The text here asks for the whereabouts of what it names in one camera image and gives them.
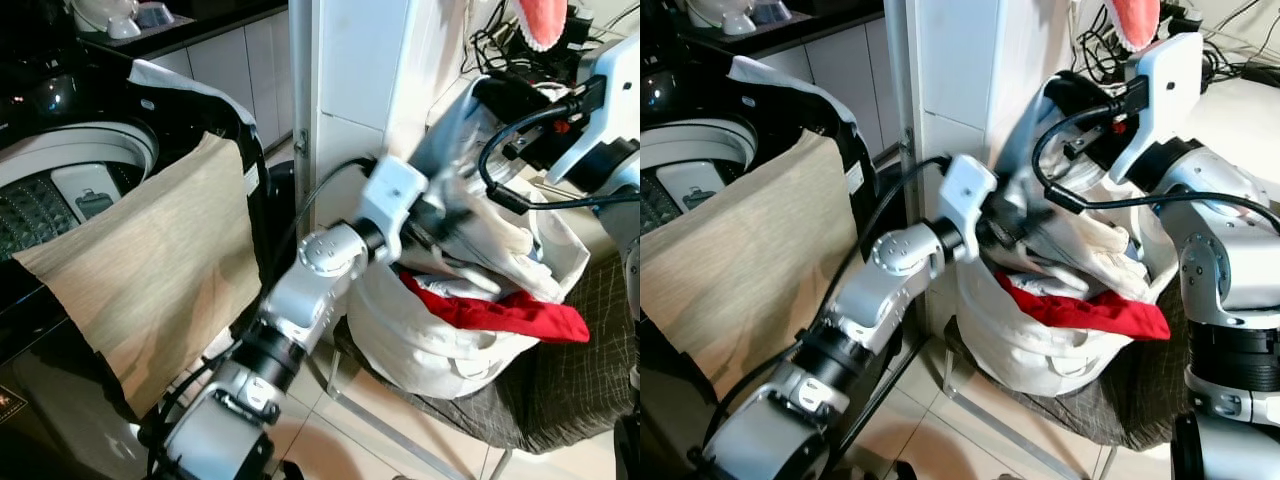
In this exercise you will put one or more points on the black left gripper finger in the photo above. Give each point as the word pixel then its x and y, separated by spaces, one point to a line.
pixel 455 215
pixel 1030 212
pixel 1028 242
pixel 452 250

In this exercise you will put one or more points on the cream white garment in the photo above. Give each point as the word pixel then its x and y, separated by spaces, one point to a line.
pixel 510 255
pixel 1095 250

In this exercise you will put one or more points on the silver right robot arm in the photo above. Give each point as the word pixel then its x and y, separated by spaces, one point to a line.
pixel 1222 262
pixel 625 165

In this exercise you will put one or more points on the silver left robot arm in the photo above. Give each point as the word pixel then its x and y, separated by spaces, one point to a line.
pixel 878 282
pixel 300 292

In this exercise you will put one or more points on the black top-load washing machine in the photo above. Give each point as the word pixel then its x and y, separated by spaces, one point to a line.
pixel 70 165
pixel 690 160

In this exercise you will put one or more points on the red cloth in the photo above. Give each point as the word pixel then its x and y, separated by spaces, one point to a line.
pixel 510 318
pixel 1090 312

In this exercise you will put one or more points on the white fabric laundry bag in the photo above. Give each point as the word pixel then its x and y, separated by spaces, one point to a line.
pixel 420 345
pixel 1020 340

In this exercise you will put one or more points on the pink fabric item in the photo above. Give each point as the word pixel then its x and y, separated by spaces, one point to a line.
pixel 1137 22
pixel 543 22

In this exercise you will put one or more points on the white door panel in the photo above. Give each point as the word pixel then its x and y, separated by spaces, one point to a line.
pixel 960 70
pixel 360 80

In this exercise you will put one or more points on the grey checked seat chair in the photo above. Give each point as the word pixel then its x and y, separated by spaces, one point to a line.
pixel 1130 400
pixel 570 390

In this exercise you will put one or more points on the white kitchen cabinet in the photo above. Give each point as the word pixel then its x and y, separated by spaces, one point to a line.
pixel 840 75
pixel 235 70

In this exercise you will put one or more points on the white pot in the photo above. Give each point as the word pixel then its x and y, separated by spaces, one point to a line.
pixel 105 15
pixel 722 14

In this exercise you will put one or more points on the beige cloth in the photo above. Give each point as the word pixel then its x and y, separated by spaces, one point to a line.
pixel 150 270
pixel 745 270

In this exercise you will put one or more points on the small lidded container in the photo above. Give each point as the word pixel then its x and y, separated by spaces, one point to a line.
pixel 772 12
pixel 155 13

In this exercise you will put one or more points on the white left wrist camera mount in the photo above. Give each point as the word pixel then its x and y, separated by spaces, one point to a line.
pixel 390 195
pixel 962 195

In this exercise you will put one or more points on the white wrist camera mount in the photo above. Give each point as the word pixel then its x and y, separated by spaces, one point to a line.
pixel 390 195
pixel 1165 90
pixel 612 85
pixel 962 195

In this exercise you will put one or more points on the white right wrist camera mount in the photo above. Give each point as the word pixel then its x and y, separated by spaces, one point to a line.
pixel 612 85
pixel 1165 90

